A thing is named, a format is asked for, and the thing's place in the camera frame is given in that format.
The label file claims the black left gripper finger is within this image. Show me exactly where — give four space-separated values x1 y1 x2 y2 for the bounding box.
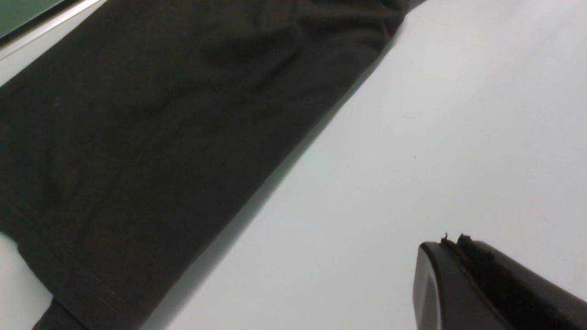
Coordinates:
412 235 587 330

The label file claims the dark gray long-sleeve shirt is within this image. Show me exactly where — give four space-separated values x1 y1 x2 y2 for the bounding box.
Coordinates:
0 0 410 330

